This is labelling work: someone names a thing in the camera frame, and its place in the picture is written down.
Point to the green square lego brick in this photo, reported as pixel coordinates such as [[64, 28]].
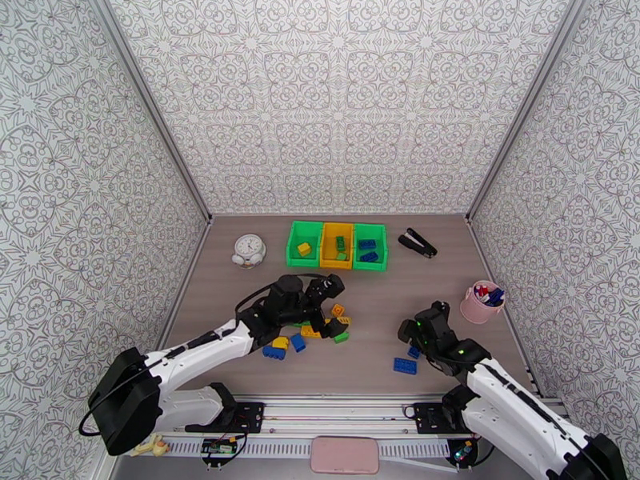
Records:
[[342, 337]]

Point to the yellow small lego brick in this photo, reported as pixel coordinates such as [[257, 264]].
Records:
[[338, 310], [344, 320]]

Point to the blue small lego brick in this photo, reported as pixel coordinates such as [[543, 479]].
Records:
[[298, 342]]

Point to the yellow square lego brick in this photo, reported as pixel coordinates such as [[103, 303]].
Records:
[[304, 249], [281, 342]]

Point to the green plastic bin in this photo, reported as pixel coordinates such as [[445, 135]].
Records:
[[300, 261], [370, 267]]

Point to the blue long lego brick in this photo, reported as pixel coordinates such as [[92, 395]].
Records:
[[274, 352]]

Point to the yellow plastic bin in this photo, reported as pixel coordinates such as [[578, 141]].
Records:
[[330, 263]]

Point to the green long lego brick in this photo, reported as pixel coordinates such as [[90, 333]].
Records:
[[340, 242]]

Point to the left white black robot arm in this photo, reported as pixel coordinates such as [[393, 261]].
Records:
[[200, 351]]

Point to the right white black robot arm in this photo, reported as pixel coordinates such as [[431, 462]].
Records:
[[515, 403]]

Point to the pink cup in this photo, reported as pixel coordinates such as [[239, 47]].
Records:
[[477, 308]]

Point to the red marker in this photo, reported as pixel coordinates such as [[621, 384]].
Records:
[[480, 292]]

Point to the blue marker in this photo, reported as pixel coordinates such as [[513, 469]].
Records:
[[496, 296]]

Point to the white alarm clock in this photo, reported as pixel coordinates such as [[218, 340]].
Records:
[[248, 248]]

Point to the black stapler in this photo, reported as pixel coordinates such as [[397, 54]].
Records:
[[417, 243]]

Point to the circuit board with green light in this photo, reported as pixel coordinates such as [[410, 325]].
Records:
[[462, 451]]

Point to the pink rectangular pad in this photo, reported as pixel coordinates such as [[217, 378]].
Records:
[[345, 454]]

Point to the yellow rubber toy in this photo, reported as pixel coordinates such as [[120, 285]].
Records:
[[155, 447]]

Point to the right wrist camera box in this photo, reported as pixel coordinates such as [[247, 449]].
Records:
[[407, 331]]

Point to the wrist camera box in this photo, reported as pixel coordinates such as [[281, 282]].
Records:
[[407, 331], [330, 285]]

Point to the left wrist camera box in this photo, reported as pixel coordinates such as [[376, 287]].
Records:
[[330, 285]]

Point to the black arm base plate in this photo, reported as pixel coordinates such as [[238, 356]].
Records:
[[430, 418], [250, 416]]

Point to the aluminium table side rail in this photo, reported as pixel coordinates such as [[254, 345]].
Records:
[[500, 293], [192, 263]]

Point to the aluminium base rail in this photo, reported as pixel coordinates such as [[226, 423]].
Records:
[[340, 413]]

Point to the aluminium frame post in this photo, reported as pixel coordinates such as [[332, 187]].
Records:
[[522, 108], [150, 108]]

